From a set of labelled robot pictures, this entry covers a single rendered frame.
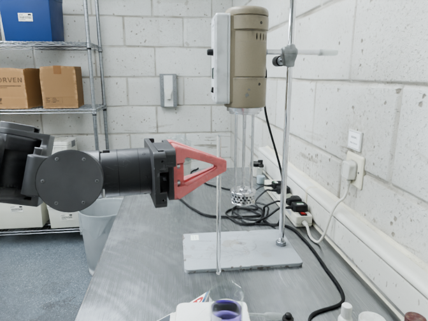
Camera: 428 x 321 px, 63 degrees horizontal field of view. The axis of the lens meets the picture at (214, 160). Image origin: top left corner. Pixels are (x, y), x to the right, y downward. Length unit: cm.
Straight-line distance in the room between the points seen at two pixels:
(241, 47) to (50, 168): 58
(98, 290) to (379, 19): 89
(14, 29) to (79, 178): 246
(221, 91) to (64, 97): 190
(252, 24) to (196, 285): 60
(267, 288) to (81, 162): 60
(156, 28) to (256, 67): 211
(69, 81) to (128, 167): 223
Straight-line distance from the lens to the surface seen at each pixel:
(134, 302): 81
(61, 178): 34
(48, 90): 265
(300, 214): 114
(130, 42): 290
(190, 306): 64
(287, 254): 97
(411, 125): 81
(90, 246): 227
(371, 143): 93
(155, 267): 92
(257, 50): 83
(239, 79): 82
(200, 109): 290
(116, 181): 41
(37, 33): 271
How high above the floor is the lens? 122
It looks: 14 degrees down
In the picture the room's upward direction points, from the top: straight up
